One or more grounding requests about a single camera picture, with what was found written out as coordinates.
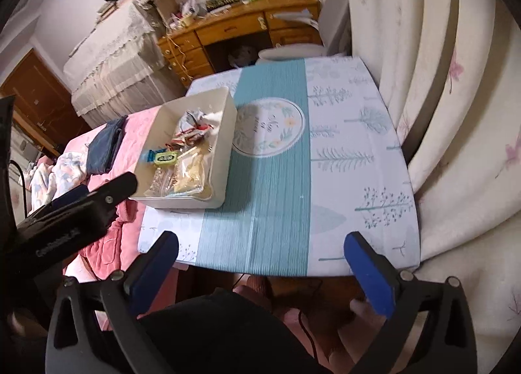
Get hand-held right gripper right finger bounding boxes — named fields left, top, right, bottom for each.
left=344, top=231, right=479, bottom=374

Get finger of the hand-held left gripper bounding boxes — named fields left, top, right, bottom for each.
left=23, top=186, right=89, bottom=221
left=94, top=172, right=139, bottom=217

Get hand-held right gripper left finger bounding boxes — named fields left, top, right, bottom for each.
left=45, top=231, right=180, bottom=374

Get clear bread packet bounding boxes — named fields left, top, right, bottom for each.
left=148, top=164, right=180, bottom=198

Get yellow green snack packet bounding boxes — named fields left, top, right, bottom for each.
left=154, top=151, right=180, bottom=166

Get red white snack packet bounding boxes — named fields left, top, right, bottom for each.
left=171, top=126, right=212, bottom=147

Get white plastic storage box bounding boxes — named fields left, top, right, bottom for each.
left=128, top=86, right=238, bottom=210

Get floral white blanket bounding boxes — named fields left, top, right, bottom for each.
left=26, top=152, right=92, bottom=212

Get blue jeans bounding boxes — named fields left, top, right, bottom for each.
left=86, top=116, right=128, bottom=175

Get pink quilt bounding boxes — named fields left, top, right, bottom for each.
left=61, top=105, right=192, bottom=332

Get dark cabinet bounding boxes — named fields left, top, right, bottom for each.
left=0, top=95, right=17, bottom=236

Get brown wooden door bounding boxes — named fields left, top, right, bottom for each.
left=0, top=48, right=92, bottom=157

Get white lace cover cloth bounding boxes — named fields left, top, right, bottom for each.
left=63, top=2, right=192, bottom=128

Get bin with plastic bag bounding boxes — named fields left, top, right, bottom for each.
left=228, top=44, right=257, bottom=67

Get stack of books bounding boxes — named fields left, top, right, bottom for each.
left=95, top=0, right=135, bottom=21

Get wooden desk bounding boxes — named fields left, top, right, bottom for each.
left=157, top=0, right=326, bottom=88

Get pink white plastic bag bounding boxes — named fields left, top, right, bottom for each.
left=179, top=0, right=208, bottom=19

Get grey office chair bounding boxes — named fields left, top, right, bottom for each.
left=256, top=0, right=353, bottom=63

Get thin black cable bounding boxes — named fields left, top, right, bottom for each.
left=298, top=309, right=319, bottom=374

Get white charging cable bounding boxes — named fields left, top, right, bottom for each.
left=163, top=20, right=192, bottom=82

